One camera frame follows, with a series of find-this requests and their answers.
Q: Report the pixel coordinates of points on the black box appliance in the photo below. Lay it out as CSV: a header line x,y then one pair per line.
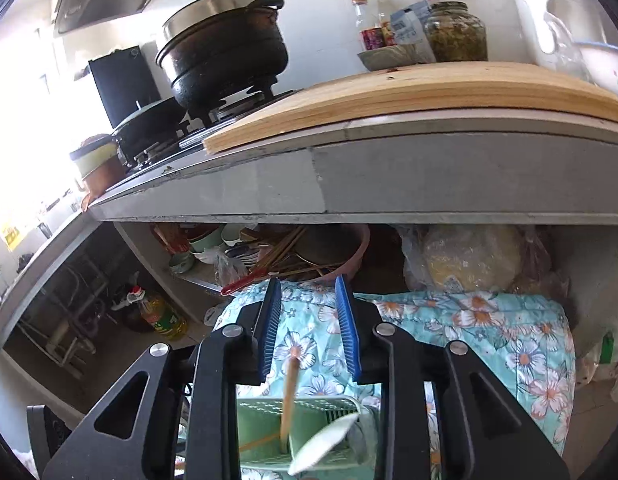
x,y
124,85

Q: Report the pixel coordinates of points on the crumpled clear plastic bags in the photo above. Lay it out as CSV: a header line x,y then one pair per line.
x,y
594,375

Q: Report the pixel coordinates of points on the yellow food in plastic bag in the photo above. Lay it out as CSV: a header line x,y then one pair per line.
x,y
469,255

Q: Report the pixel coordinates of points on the floral turquoise quilt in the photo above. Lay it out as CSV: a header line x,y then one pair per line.
x,y
489,330

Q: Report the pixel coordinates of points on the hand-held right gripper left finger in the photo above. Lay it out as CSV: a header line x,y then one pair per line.
x,y
270,330

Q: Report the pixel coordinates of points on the steel steamer lid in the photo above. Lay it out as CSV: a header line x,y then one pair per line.
x,y
209,12

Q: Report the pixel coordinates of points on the pink plastic basin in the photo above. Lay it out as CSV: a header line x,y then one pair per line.
x,y
339,250

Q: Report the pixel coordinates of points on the white bowl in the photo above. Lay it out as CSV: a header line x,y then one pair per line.
x,y
233,232

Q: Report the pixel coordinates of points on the metal-edged lower shelf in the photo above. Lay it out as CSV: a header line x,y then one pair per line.
x,y
199,280

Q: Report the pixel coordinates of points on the loose shelf chopsticks pile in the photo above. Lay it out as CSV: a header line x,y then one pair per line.
x,y
279,252

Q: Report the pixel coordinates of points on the cream and brown pot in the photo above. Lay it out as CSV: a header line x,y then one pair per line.
x,y
96,165

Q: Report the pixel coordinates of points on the green plastic utensil holder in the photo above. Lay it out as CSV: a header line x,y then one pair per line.
x,y
259,420

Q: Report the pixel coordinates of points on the white enamel basin with flowers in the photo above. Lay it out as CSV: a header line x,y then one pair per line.
x,y
604,60

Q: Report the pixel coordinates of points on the white plastic rice spoon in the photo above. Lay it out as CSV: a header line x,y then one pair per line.
x,y
319,447

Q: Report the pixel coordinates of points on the glass jar of pickles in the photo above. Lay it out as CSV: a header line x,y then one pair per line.
x,y
454,35

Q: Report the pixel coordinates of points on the cooking oil bottle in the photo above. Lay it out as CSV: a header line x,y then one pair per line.
x,y
164,317

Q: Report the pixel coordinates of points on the white plastic bag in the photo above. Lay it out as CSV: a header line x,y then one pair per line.
x,y
216,315

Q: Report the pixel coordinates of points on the grey concrete kitchen counter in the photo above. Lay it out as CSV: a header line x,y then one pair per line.
x,y
414,180

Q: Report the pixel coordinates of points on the wooden cutting board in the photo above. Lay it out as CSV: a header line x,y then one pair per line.
x,y
414,95

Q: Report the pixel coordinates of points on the red snack bag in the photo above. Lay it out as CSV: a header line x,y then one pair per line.
x,y
174,237

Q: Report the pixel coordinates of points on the light wooden chopstick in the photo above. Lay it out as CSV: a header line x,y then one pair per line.
x,y
290,400
261,442

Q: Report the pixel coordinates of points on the black wok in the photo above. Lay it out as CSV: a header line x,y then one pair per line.
x,y
149,120

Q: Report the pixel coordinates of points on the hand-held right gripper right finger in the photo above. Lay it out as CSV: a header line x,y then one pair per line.
x,y
348,330

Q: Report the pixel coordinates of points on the black stockpot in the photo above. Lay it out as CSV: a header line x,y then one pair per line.
x,y
224,60

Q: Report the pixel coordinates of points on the black gas stove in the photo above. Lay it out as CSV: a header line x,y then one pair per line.
x,y
209,125

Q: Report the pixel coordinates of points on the small clear plastic bag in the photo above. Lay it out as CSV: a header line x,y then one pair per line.
x,y
231,270

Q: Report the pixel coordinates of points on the yellow-capped sauce bottle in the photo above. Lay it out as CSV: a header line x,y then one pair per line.
x,y
384,10

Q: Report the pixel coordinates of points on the stack of white plates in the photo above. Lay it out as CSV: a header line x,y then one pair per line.
x,y
244,255

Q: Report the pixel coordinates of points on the stack of bowls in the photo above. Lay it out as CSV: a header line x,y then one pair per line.
x,y
206,242

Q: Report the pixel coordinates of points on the small patterned bowl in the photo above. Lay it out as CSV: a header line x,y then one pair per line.
x,y
181,262

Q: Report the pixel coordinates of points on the dark liquid bottle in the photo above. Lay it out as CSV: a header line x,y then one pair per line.
x,y
131,317

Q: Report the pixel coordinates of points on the metal frame rack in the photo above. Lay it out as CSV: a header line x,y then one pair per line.
x,y
64,340

